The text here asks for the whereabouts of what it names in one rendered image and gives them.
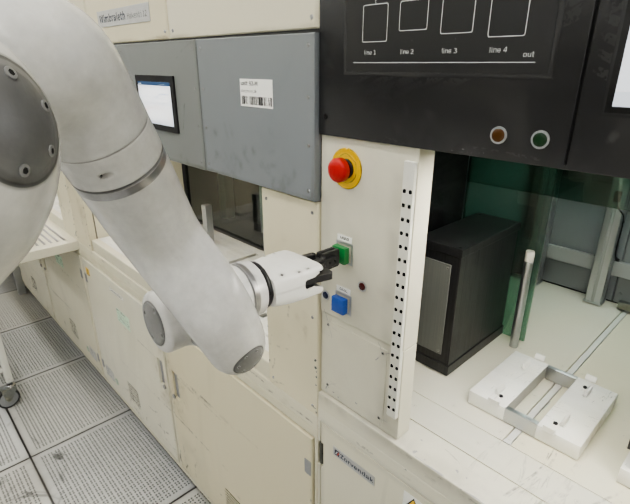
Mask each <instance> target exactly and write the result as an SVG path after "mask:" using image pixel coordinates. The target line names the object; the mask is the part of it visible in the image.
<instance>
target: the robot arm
mask: <svg viewBox="0 0 630 504"><path fill-rule="evenodd" d="M61 171H62V172H63V174H64V175H65V177H66V178H67V179H68V181H69V182H70V183H71V185H72V186H73V187H74V189H75V190H76V191H77V193H78V194H79V196H80V197H81V198H82V200H83V201H84V202H85V204H86V205H87V206H88V208H89V209H90V210H91V212H92V213H93V215H94V216H95V217H96V219H97V220H98V221H99V223H100V224H101V225H102V227H103V228H104V229H105V231H106V232H107V233H108V234H109V236H110V237H111V238H112V240H113V241H114V242H115V244H116V245H117V246H118V247H119V249H120V250H121V251H122V252H123V254H124V255H125V256H126V257H127V259H128V260H129V261H130V262H131V264H132V265H133V266H134V267H135V269H136V270H137V271H138V272H139V274H140V275H141V276H142V277H143V279H144V280H145V281H146V282H147V284H148V285H149V286H150V287H151V289H152V290H151V291H149V292H147V293H146V294H145V295H144V298H143V301H142V312H143V317H144V321H145V325H146V328H147V330H148V332H149V335H150V336H151V338H152V340H153V342H154V343H155V344H156V346H157V347H158V348H159V349H161V350H162V351H164V352H166V353H170V352H173V351H175V350H178V349H180V348H182V347H185V346H189V345H193V346H197V347H199V349H200V350H201V351H202V352H203V353H204V355H205V356H206V357H207V359H208V360H209V361H210V362H211V364H212V365H213V366H214V367H215V368H216V369H218V370H219V371H221V372H223V373H226V374H230V375H239V374H243V373H246V372H248V371H249V370H251V369H252V368H254V367H255V366H256V365H257V364H258V362H259V361H260V360H261V358H262V356H263V354H264V350H265V344H266V340H265V332H264V329H263V325H262V323H261V320H260V317H259V315H260V314H262V313H264V312H265V311H266V310H267V308H268V307H270V306H272V307H277V306H282V305H287V304H291V303H294V302H297V301H300V300H303V299H306V298H309V297H312V296H314V295H317V294H319V293H321V292H322V291H323V286H321V285H319V284H316V283H319V282H323V281H327V280H331V279H332V271H331V270H329V269H332V268H334V267H337V266H338V265H339V249H337V248H336V249H335V248H334V247H330V248H327V249H324V250H321V251H318V252H316V253H313V252H311V253H307V254H303V255H299V254H297V253H294V252H291V251H288V250H283V251H278V252H275V253H272V254H269V255H266V256H264V257H261V258H259V259H256V260H254V261H251V262H250V261H246V260H245V261H241V262H240V261H238V262H235V263H234V264H232V265H230V264H229V262H228V261H227V259H226V258H225V257H224V255H223V254H222V252H221V251H220V250H219V248H218V247H217V246H216V244H215V243H214V242H213V240H212V239H211V238H210V236H209V235H208V234H207V232H206V231H205V230H204V228H203V227H202V225H201V224H200V222H199V221H198V219H197V217H196V216H195V214H194V212H193V210H192V207H191V205H190V203H189V201H188V198H187V196H186V194H185V192H184V189H183V187H182V185H181V183H180V181H179V179H178V176H177V174H176V172H175V170H174V168H173V165H172V163H171V161H170V159H169V157H168V155H167V153H166V151H165V148H164V146H163V144H162V142H161V140H160V138H159V136H158V134H157V132H156V130H155V127H154V125H153V123H152V121H151V119H150V117H149V115H148V113H147V110H146V108H145V106H144V104H143V102H142V100H141V98H140V95H139V93H138V91H137V89H136V87H135V85H134V83H133V81H132V79H131V77H130V75H129V72H128V70H127V68H126V66H125V64H124V62H123V61H122V59H121V57H120V55H119V53H118V51H117V50H116V48H115V46H114V44H113V43H112V41H111V40H110V38H109V37H108V36H107V34H106V33H105V32H104V31H103V29H102V28H101V27H100V26H99V25H98V24H97V23H96V22H95V21H94V20H93V19H92V18H91V17H90V16H89V15H88V14H86V13H85V12H84V11H83V10H81V9H80V8H78V7H77V6H75V5H74V4H72V3H71V2H69V1H67V0H0V285H1V284H2V283H3V282H4V281H5V279H6V278H7V277H8V276H9V275H10V274H11V273H12V272H13V271H14V269H15V268H16V267H17V266H18V265H19V263H20V262H21V261H22V260H23V259H24V258H25V256H26V255H27V254H28V253H29V251H30V250H31V249H32V247H33V246H34V244H35V243H36V241H37V239H38V238H39V236H40V234H41V233H42V230H43V228H44V226H45V224H46V222H47V220H48V217H49V215H50V212H51V210H52V208H53V205H54V201H55V198H56V194H57V190H58V184H59V178H60V172H61Z"/></svg>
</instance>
